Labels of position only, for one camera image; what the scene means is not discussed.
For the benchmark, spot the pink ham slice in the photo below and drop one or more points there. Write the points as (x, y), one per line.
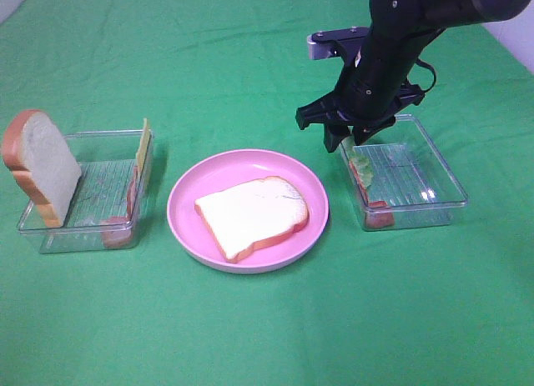
(374, 220)

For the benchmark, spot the pink round plate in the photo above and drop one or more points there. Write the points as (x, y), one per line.
(227, 169)

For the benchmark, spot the clear left plastic container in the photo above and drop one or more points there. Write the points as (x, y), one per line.
(107, 159)

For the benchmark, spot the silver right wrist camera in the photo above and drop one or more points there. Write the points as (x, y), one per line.
(340, 43)

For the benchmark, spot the green tablecloth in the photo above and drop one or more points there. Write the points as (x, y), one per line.
(433, 306)

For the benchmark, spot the yellow cheese slice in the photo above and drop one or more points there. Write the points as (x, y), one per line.
(143, 146)

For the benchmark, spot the clear right plastic container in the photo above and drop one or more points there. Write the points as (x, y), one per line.
(411, 175)

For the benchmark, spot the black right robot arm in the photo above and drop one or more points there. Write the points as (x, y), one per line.
(373, 85)

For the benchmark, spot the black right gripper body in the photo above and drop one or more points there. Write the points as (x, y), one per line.
(361, 109)

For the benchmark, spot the bread slice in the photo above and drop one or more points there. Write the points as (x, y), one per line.
(40, 160)
(253, 215)

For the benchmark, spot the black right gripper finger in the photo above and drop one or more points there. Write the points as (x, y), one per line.
(363, 132)
(333, 136)

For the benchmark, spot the bacon strip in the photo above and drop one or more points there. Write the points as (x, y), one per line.
(117, 234)

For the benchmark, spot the clear plastic container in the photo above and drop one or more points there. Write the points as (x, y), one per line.
(411, 175)
(107, 159)

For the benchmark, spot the green lettuce leaf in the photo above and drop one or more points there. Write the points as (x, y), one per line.
(359, 164)

